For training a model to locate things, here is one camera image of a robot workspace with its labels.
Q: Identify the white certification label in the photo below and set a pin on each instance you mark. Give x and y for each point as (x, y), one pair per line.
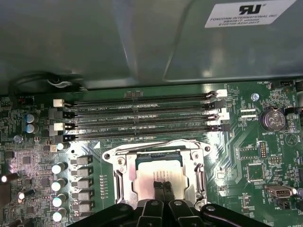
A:
(243, 14)

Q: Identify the black RAM slot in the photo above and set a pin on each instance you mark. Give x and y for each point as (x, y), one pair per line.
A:
(146, 122)
(146, 133)
(146, 101)
(146, 111)

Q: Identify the CPU socket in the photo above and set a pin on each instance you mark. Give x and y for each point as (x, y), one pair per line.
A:
(111, 153)

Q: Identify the dark can capacitor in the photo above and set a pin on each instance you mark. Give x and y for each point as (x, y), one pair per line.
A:
(4, 178)
(21, 196)

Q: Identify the black PC case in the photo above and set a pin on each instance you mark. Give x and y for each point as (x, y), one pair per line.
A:
(94, 35)

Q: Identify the round coin battery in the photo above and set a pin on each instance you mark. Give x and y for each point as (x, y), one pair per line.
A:
(272, 119)

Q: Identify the grey square choke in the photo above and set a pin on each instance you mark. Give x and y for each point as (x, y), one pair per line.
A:
(86, 207)
(84, 184)
(85, 196)
(84, 172)
(84, 160)

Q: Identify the silver can capacitor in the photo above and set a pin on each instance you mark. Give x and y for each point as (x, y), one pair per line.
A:
(57, 202)
(30, 118)
(30, 128)
(60, 146)
(56, 169)
(56, 186)
(57, 216)

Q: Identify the silver internal USB port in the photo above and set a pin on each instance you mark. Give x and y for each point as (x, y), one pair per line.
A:
(280, 192)

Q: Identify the metal socket cover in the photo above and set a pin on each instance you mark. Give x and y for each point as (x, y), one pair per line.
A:
(131, 179)

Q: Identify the green motherboard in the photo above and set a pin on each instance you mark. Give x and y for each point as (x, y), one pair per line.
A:
(236, 146)

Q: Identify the silver-topped CPU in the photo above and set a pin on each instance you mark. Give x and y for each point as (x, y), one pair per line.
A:
(151, 172)

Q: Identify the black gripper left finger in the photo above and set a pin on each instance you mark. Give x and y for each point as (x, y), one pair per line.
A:
(151, 214)

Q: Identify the square black chip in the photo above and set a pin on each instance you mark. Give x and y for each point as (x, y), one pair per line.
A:
(255, 172)

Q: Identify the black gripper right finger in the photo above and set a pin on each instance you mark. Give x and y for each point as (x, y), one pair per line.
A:
(182, 214)

